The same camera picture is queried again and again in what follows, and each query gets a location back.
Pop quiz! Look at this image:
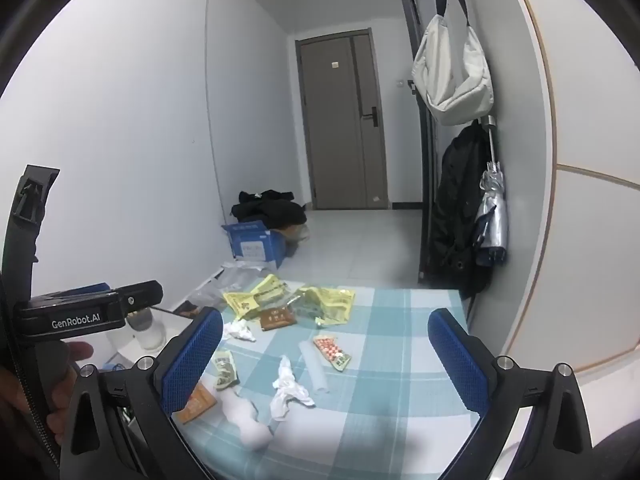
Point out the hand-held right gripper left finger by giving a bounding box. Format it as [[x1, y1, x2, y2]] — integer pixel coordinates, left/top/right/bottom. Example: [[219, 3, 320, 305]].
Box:
[[60, 306, 224, 480]]

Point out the red checked sauce packet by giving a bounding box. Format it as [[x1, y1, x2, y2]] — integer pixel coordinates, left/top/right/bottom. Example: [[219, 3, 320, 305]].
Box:
[[312, 334, 352, 372]]

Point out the white wardrobe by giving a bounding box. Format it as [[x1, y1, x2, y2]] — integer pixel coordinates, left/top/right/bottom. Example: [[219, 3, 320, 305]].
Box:
[[500, 0, 640, 376]]

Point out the white foam piece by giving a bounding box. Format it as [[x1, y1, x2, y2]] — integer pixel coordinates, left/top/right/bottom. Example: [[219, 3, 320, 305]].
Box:
[[217, 392, 274, 452]]

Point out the white shoulder bag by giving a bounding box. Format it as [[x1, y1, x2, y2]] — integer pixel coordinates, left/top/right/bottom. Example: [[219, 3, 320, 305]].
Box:
[[411, 0, 495, 127]]

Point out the small crumpled white tissue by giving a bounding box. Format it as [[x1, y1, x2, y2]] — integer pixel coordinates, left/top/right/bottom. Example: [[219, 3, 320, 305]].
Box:
[[222, 321, 257, 343]]

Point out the grey-brown door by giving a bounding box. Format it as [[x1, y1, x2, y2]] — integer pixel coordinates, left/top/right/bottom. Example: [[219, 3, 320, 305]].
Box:
[[295, 27, 390, 211]]

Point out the black backpack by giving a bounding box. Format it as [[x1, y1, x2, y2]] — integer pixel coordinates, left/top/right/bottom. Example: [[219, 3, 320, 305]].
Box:
[[429, 120, 493, 301]]

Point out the black framed glass door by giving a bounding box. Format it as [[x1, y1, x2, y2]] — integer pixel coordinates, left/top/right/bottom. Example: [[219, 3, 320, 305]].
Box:
[[390, 0, 441, 281]]

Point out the folded silver umbrella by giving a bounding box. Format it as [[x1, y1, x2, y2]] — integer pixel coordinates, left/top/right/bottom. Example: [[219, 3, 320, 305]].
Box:
[[474, 115, 510, 267]]

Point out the large crumpled white tissue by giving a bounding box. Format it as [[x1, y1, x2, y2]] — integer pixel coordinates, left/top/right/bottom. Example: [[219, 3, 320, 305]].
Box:
[[269, 355, 317, 423]]

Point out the large yellow snack packet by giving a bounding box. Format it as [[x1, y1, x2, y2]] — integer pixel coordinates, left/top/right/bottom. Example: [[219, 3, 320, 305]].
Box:
[[292, 286, 357, 329]]

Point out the grey plastic mailer bag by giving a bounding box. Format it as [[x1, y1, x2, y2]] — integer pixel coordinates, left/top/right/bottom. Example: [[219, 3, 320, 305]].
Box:
[[192, 260, 273, 311]]

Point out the black clothes pile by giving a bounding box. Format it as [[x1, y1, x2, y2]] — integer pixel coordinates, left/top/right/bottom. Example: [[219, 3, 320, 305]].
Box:
[[231, 189, 307, 228]]

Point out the black braided cable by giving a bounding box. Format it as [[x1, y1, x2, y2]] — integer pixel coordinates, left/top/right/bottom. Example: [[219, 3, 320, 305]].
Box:
[[0, 275, 61, 471]]

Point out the person's left hand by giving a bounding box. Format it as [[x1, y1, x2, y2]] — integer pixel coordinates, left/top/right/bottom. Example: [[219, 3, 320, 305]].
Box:
[[46, 341, 96, 436]]

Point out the brown bag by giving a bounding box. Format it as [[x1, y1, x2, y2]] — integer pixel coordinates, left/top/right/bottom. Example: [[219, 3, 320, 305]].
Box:
[[272, 224, 311, 256]]

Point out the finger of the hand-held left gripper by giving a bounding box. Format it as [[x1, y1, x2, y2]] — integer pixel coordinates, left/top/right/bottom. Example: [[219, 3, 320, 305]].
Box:
[[50, 282, 112, 297], [117, 281, 164, 311]]

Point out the blue cardboard box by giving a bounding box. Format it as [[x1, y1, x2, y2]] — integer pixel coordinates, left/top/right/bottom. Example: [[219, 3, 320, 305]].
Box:
[[221, 220, 287, 271]]

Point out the brown sachet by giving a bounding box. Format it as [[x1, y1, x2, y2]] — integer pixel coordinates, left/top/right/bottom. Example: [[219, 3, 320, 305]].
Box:
[[258, 307, 298, 332], [172, 381, 218, 426]]

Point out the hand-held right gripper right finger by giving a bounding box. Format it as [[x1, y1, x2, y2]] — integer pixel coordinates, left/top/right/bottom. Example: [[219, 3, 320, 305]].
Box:
[[426, 307, 594, 480]]

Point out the checked teal tablecloth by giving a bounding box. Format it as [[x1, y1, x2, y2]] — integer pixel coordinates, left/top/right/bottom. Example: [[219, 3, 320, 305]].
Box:
[[170, 280, 491, 480]]

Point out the pale green snack packet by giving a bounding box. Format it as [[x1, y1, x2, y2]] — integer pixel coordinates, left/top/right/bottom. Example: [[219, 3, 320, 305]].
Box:
[[210, 350, 240, 393]]

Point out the person's left forearm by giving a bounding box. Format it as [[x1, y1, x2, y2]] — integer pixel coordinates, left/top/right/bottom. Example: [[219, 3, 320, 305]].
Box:
[[0, 360, 61, 480]]

